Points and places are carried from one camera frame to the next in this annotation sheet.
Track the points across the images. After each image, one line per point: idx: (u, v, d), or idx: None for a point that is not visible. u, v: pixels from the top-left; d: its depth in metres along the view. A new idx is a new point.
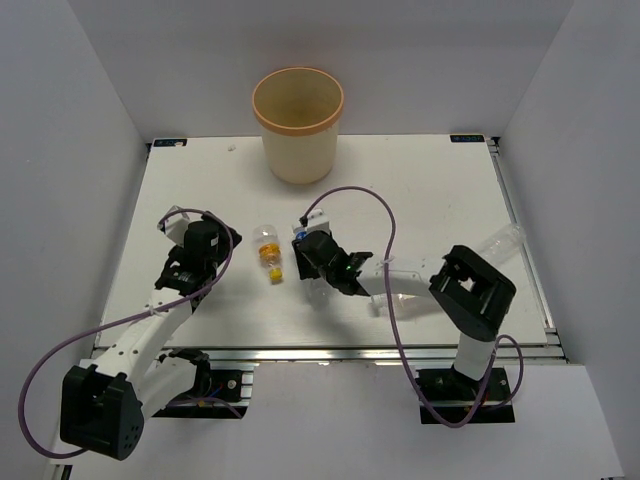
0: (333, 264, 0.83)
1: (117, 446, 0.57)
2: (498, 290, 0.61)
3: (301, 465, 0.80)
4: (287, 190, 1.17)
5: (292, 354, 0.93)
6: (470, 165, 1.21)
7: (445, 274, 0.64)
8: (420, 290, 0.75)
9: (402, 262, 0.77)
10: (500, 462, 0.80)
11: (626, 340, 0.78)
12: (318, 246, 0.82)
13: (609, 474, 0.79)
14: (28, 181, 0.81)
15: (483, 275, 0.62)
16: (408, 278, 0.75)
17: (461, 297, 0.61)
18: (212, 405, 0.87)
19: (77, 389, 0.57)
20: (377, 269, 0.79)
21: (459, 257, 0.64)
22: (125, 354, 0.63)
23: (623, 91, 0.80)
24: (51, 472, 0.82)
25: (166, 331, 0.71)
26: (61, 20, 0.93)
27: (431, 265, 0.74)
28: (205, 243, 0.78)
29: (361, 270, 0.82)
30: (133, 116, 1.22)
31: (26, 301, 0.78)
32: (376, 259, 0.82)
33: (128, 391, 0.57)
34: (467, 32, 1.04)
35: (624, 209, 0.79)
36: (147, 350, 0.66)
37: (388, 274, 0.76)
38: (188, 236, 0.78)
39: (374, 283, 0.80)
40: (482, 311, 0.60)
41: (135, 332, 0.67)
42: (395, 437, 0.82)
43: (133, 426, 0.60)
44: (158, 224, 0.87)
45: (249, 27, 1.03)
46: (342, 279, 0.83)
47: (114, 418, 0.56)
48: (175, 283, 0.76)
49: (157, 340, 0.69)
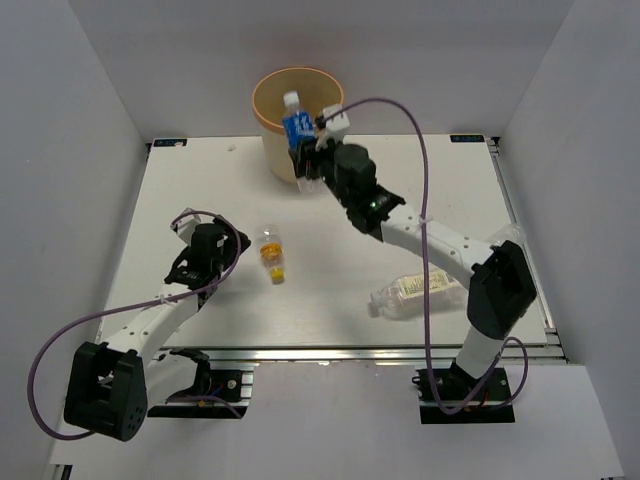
0: (359, 191, 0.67)
1: (121, 426, 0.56)
2: (527, 298, 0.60)
3: (301, 465, 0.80)
4: (287, 190, 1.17)
5: (292, 354, 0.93)
6: (470, 165, 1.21)
7: (487, 265, 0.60)
8: (455, 272, 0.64)
9: (443, 234, 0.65)
10: (500, 462, 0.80)
11: (627, 340, 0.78)
12: (362, 170, 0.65)
13: (609, 474, 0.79)
14: (28, 181, 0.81)
15: (520, 278, 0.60)
16: (445, 253, 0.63)
17: (494, 294, 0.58)
18: (211, 405, 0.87)
19: (88, 364, 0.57)
20: (411, 225, 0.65)
21: (508, 254, 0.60)
22: (135, 335, 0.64)
23: (623, 91, 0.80)
24: (51, 472, 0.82)
25: (173, 322, 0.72)
26: (61, 20, 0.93)
27: (475, 248, 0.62)
28: (211, 243, 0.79)
29: (387, 215, 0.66)
30: (134, 116, 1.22)
31: (27, 300, 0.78)
32: (411, 210, 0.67)
33: (138, 367, 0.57)
34: (467, 32, 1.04)
35: (624, 208, 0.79)
36: (156, 335, 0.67)
37: (425, 240, 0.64)
38: (194, 236, 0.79)
39: (400, 238, 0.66)
40: (504, 313, 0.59)
41: (145, 316, 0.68)
42: (395, 437, 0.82)
43: (137, 408, 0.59)
44: (170, 225, 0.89)
45: (249, 27, 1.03)
46: (359, 213, 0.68)
47: (121, 393, 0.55)
48: (182, 279, 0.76)
49: (165, 328, 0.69)
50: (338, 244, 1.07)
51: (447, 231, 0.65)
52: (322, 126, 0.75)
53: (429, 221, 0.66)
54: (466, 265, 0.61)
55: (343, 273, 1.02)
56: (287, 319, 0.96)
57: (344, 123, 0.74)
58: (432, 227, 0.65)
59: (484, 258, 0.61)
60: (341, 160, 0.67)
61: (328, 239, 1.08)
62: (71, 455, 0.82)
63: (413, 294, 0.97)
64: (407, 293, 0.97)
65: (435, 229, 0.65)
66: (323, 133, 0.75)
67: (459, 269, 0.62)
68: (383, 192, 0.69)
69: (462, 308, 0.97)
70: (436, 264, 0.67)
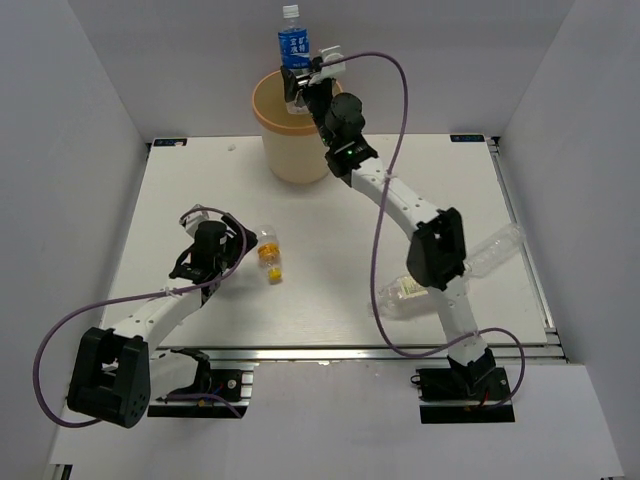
0: (341, 139, 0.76)
1: (125, 410, 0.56)
2: (455, 259, 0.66)
3: (301, 465, 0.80)
4: (286, 190, 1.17)
5: (292, 354, 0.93)
6: (470, 164, 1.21)
7: (429, 226, 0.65)
8: (402, 225, 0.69)
9: (401, 191, 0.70)
10: (500, 463, 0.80)
11: (627, 340, 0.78)
12: (351, 121, 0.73)
13: (609, 474, 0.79)
14: (28, 181, 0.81)
15: (454, 242, 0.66)
16: (398, 207, 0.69)
17: (427, 250, 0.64)
18: (211, 405, 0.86)
19: (94, 349, 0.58)
20: (376, 178, 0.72)
21: (450, 220, 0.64)
22: (141, 323, 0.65)
23: (624, 91, 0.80)
24: (51, 472, 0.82)
25: (178, 313, 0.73)
26: (61, 20, 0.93)
27: (426, 209, 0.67)
28: (214, 241, 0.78)
29: (359, 165, 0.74)
30: (134, 116, 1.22)
31: (27, 300, 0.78)
32: (381, 165, 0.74)
33: (143, 352, 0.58)
34: (467, 32, 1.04)
35: (624, 208, 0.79)
36: (161, 325, 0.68)
37: (384, 194, 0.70)
38: (197, 233, 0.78)
39: (366, 188, 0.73)
40: (434, 269, 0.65)
41: (151, 306, 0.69)
42: (395, 437, 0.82)
43: (141, 397, 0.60)
44: (179, 220, 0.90)
45: (249, 27, 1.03)
46: (336, 158, 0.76)
47: (126, 378, 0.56)
48: (186, 275, 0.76)
49: (169, 319, 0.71)
50: (338, 244, 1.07)
51: (407, 189, 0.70)
52: (317, 69, 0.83)
53: (394, 178, 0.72)
54: (412, 222, 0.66)
55: (343, 273, 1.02)
56: (287, 319, 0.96)
57: (339, 69, 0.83)
58: (395, 181, 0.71)
59: (429, 218, 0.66)
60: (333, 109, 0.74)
61: (327, 239, 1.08)
62: (71, 455, 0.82)
63: (413, 294, 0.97)
64: (407, 293, 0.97)
65: (395, 186, 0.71)
66: (318, 72, 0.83)
67: (406, 225, 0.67)
68: (362, 142, 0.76)
69: None
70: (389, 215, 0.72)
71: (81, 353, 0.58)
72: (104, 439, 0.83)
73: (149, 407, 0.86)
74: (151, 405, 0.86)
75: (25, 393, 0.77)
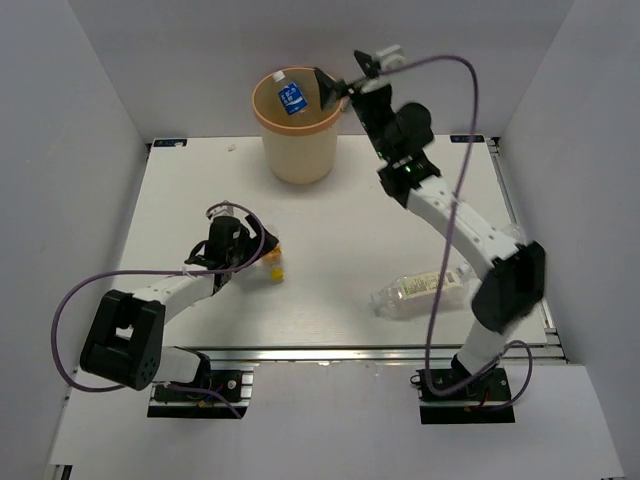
0: (400, 153, 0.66)
1: (138, 368, 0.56)
2: (531, 300, 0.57)
3: (301, 465, 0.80)
4: (286, 190, 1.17)
5: (292, 354, 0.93)
6: (470, 165, 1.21)
7: (507, 262, 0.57)
8: (471, 257, 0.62)
9: (472, 219, 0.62)
10: (500, 462, 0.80)
11: (627, 340, 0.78)
12: (418, 137, 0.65)
13: (609, 474, 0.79)
14: (29, 182, 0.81)
15: (535, 281, 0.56)
16: (468, 239, 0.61)
17: (501, 289, 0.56)
18: (212, 405, 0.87)
19: (114, 306, 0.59)
20: (441, 201, 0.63)
21: (531, 255, 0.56)
22: (159, 291, 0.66)
23: (624, 91, 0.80)
24: (51, 472, 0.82)
25: (192, 294, 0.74)
26: (61, 21, 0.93)
27: (501, 244, 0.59)
28: (228, 234, 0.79)
29: (420, 185, 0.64)
30: (133, 116, 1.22)
31: (27, 301, 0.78)
32: (445, 186, 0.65)
33: (160, 313, 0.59)
34: (467, 32, 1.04)
35: (623, 208, 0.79)
36: (176, 298, 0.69)
37: (452, 221, 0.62)
38: (211, 227, 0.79)
39: (428, 212, 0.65)
40: (506, 309, 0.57)
41: (169, 280, 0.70)
42: (395, 437, 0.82)
43: (151, 360, 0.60)
44: (207, 213, 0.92)
45: (249, 27, 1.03)
46: (392, 172, 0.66)
47: (143, 335, 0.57)
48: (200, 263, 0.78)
49: (184, 295, 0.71)
50: (338, 244, 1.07)
51: (479, 218, 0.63)
52: (373, 76, 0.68)
53: (461, 202, 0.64)
54: (486, 257, 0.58)
55: (343, 273, 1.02)
56: (287, 319, 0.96)
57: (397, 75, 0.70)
58: (462, 207, 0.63)
59: (505, 254, 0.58)
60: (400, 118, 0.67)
61: (327, 239, 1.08)
62: (71, 456, 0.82)
63: (413, 294, 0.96)
64: (407, 293, 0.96)
65: (463, 211, 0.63)
66: (373, 78, 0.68)
67: (479, 258, 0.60)
68: (422, 160, 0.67)
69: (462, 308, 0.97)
70: (456, 246, 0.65)
71: (102, 309, 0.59)
72: (104, 439, 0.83)
73: (149, 407, 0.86)
74: (151, 405, 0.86)
75: (24, 394, 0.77)
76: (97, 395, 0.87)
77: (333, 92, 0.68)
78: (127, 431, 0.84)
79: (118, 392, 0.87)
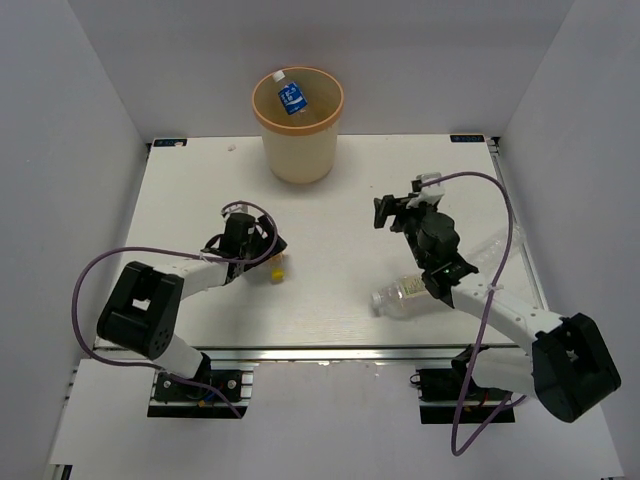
0: (437, 258, 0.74)
1: (152, 334, 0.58)
2: (603, 382, 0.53)
3: (301, 465, 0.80)
4: (286, 190, 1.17)
5: (292, 354, 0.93)
6: (470, 165, 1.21)
7: (552, 335, 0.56)
8: (519, 340, 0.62)
9: (512, 301, 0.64)
10: (500, 462, 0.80)
11: (627, 340, 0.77)
12: (443, 239, 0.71)
13: (609, 474, 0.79)
14: (29, 183, 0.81)
15: (596, 357, 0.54)
16: (510, 319, 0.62)
17: (554, 361, 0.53)
18: (211, 405, 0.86)
19: (135, 276, 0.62)
20: (480, 291, 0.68)
21: (578, 324, 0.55)
22: (177, 268, 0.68)
23: (624, 90, 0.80)
24: (51, 472, 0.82)
25: (206, 279, 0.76)
26: (61, 20, 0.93)
27: (543, 318, 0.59)
28: (243, 226, 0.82)
29: (458, 282, 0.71)
30: (133, 116, 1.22)
31: (26, 301, 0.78)
32: (483, 279, 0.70)
33: (178, 286, 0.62)
34: (467, 32, 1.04)
35: (623, 208, 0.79)
36: (193, 278, 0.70)
37: (489, 301, 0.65)
38: (229, 219, 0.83)
39: (469, 303, 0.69)
40: (573, 390, 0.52)
41: (188, 261, 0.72)
42: (396, 437, 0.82)
43: (164, 332, 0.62)
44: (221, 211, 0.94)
45: (249, 27, 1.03)
46: (433, 277, 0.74)
47: (160, 304, 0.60)
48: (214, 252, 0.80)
49: (200, 276, 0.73)
50: (339, 244, 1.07)
51: (521, 300, 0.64)
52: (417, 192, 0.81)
53: (500, 288, 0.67)
54: (530, 333, 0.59)
55: (343, 274, 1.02)
56: (288, 319, 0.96)
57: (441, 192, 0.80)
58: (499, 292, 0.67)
59: (551, 328, 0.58)
60: (425, 227, 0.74)
61: (327, 239, 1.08)
62: (71, 456, 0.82)
63: (413, 295, 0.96)
64: (407, 293, 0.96)
65: (503, 295, 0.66)
66: (418, 198, 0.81)
67: (524, 336, 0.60)
68: (459, 260, 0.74)
69: None
70: (500, 330, 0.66)
71: (123, 278, 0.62)
72: (105, 439, 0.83)
73: (149, 407, 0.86)
74: (151, 404, 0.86)
75: (24, 394, 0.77)
76: (97, 394, 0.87)
77: (382, 207, 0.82)
78: (128, 430, 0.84)
79: (119, 391, 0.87)
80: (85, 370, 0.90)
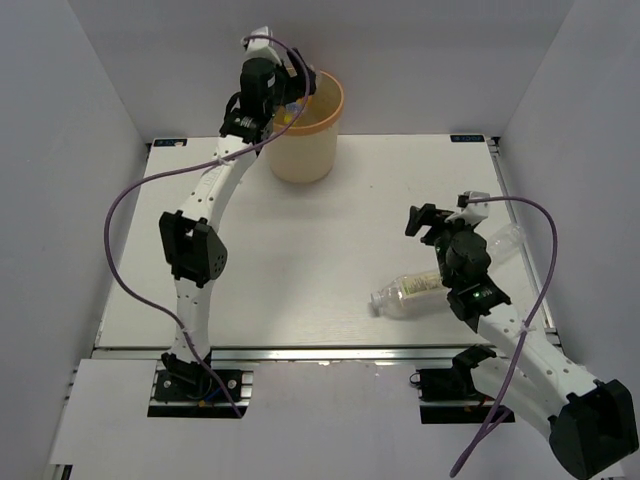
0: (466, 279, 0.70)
1: (209, 270, 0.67)
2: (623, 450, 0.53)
3: (301, 465, 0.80)
4: (286, 189, 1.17)
5: (292, 354, 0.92)
6: (470, 165, 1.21)
7: (584, 400, 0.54)
8: (544, 390, 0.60)
9: (544, 350, 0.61)
10: (500, 462, 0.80)
11: (628, 340, 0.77)
12: (473, 259, 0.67)
13: (609, 474, 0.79)
14: (28, 183, 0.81)
15: (623, 426, 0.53)
16: (539, 370, 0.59)
17: (584, 433, 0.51)
18: (212, 405, 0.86)
19: (171, 229, 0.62)
20: (511, 328, 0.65)
21: (613, 392, 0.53)
22: (203, 201, 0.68)
23: (624, 90, 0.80)
24: (51, 472, 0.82)
25: (237, 176, 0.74)
26: (61, 20, 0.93)
27: (576, 378, 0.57)
28: (262, 82, 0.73)
29: (488, 310, 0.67)
30: (133, 115, 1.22)
31: (27, 301, 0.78)
32: (515, 313, 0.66)
33: (211, 231, 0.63)
34: (468, 32, 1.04)
35: (624, 207, 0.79)
36: (222, 196, 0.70)
37: (522, 342, 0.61)
38: (243, 78, 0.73)
39: (498, 338, 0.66)
40: (593, 460, 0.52)
41: (209, 179, 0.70)
42: (396, 436, 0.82)
43: (219, 257, 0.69)
44: (243, 43, 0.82)
45: (249, 27, 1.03)
46: (459, 296, 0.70)
47: (203, 252, 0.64)
48: (239, 130, 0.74)
49: (228, 188, 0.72)
50: (339, 244, 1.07)
51: (552, 349, 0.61)
52: (463, 206, 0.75)
53: (531, 330, 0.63)
54: (560, 392, 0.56)
55: (343, 273, 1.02)
56: (288, 319, 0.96)
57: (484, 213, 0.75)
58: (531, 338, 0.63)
59: (583, 392, 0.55)
60: (457, 244, 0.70)
61: (328, 239, 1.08)
62: (71, 456, 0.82)
63: (413, 294, 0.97)
64: (407, 292, 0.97)
65: (535, 341, 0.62)
66: (462, 213, 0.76)
67: (551, 392, 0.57)
68: (490, 284, 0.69)
69: None
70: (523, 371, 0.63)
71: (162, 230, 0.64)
72: (105, 439, 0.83)
73: (149, 407, 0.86)
74: (151, 404, 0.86)
75: (25, 395, 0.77)
76: (97, 394, 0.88)
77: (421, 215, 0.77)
78: (129, 430, 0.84)
79: (121, 391, 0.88)
80: (85, 370, 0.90)
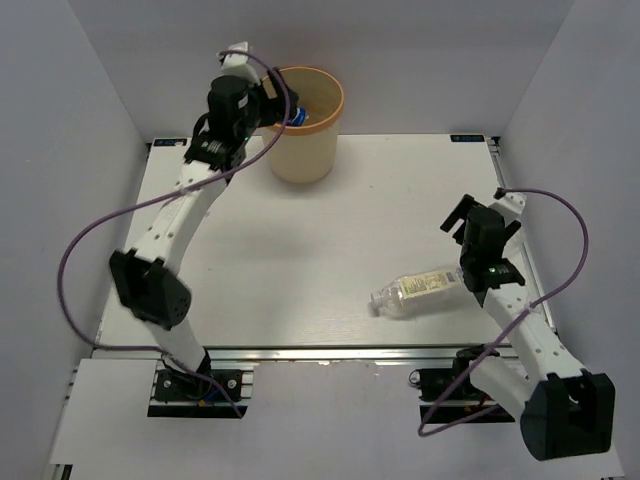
0: (481, 253, 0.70)
1: (168, 310, 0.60)
2: (589, 443, 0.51)
3: (302, 465, 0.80)
4: (286, 189, 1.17)
5: (292, 354, 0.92)
6: (470, 165, 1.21)
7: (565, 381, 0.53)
8: (528, 368, 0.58)
9: (540, 330, 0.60)
10: (500, 462, 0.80)
11: (628, 340, 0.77)
12: (488, 227, 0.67)
13: (609, 474, 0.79)
14: (29, 183, 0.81)
15: (597, 420, 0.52)
16: (529, 347, 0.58)
17: (557, 407, 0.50)
18: (212, 405, 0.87)
19: (120, 268, 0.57)
20: (514, 306, 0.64)
21: (598, 383, 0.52)
22: (160, 238, 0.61)
23: (625, 89, 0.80)
24: (51, 472, 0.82)
25: (202, 206, 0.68)
26: (61, 20, 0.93)
27: (563, 363, 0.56)
28: (231, 105, 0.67)
29: (499, 286, 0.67)
30: (133, 115, 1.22)
31: (28, 301, 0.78)
32: (524, 294, 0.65)
33: (165, 275, 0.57)
34: (468, 32, 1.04)
35: (624, 207, 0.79)
36: (183, 231, 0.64)
37: (521, 317, 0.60)
38: (212, 96, 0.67)
39: (499, 312, 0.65)
40: (556, 436, 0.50)
41: (168, 215, 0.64)
42: (397, 436, 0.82)
43: (181, 298, 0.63)
44: (219, 57, 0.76)
45: (249, 27, 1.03)
46: (474, 271, 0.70)
47: (160, 293, 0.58)
48: (205, 157, 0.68)
49: (190, 220, 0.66)
50: (339, 244, 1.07)
51: (549, 331, 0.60)
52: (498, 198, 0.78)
53: (535, 312, 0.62)
54: (542, 369, 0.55)
55: (343, 273, 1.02)
56: (288, 320, 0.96)
57: (518, 210, 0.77)
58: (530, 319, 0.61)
59: (566, 375, 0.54)
60: (474, 215, 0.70)
61: (328, 239, 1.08)
62: (71, 456, 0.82)
63: (413, 294, 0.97)
64: (407, 292, 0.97)
65: (535, 321, 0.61)
66: (496, 206, 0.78)
67: (534, 370, 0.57)
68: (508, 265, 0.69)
69: (462, 307, 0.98)
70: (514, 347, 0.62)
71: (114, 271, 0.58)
72: (105, 439, 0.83)
73: (149, 407, 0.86)
74: (151, 404, 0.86)
75: (25, 395, 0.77)
76: (98, 393, 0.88)
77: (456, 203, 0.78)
78: (129, 430, 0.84)
79: (122, 391, 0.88)
80: (86, 370, 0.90)
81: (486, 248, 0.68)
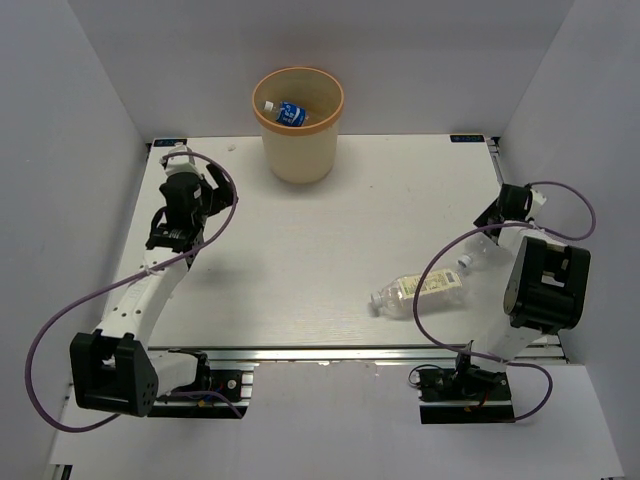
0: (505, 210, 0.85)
1: (136, 406, 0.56)
2: (559, 296, 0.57)
3: (301, 465, 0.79)
4: (286, 190, 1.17)
5: (292, 354, 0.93)
6: (470, 166, 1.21)
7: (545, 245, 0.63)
8: None
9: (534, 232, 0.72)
10: (500, 462, 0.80)
11: (628, 339, 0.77)
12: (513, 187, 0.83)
13: (609, 474, 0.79)
14: (28, 182, 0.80)
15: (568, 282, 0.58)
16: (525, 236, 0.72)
17: (532, 251, 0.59)
18: (212, 405, 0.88)
19: (87, 351, 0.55)
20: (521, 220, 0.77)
21: (572, 252, 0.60)
22: (128, 315, 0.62)
23: (625, 89, 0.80)
24: (51, 472, 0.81)
25: (167, 288, 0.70)
26: (61, 19, 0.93)
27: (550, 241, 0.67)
28: (188, 197, 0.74)
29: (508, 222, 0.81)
30: (133, 115, 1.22)
31: (28, 300, 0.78)
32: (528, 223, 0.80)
33: (137, 351, 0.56)
34: (468, 32, 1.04)
35: (624, 206, 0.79)
36: (150, 309, 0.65)
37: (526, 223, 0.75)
38: (168, 191, 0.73)
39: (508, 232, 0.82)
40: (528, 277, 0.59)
41: (135, 292, 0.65)
42: (396, 437, 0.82)
43: (149, 384, 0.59)
44: (160, 161, 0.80)
45: (249, 27, 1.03)
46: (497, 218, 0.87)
47: (129, 380, 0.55)
48: (166, 242, 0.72)
49: (157, 299, 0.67)
50: (338, 244, 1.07)
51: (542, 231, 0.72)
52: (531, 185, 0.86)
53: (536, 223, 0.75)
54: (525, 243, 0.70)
55: (343, 274, 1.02)
56: (288, 319, 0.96)
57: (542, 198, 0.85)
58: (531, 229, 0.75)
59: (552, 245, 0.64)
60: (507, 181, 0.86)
61: (327, 239, 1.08)
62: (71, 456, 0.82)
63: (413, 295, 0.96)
64: (407, 293, 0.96)
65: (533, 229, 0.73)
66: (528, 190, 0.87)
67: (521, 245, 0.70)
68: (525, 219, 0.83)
69: (462, 308, 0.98)
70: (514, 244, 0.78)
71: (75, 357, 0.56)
72: (104, 439, 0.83)
73: None
74: None
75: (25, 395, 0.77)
76: None
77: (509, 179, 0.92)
78: (129, 429, 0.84)
79: None
80: None
81: (509, 203, 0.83)
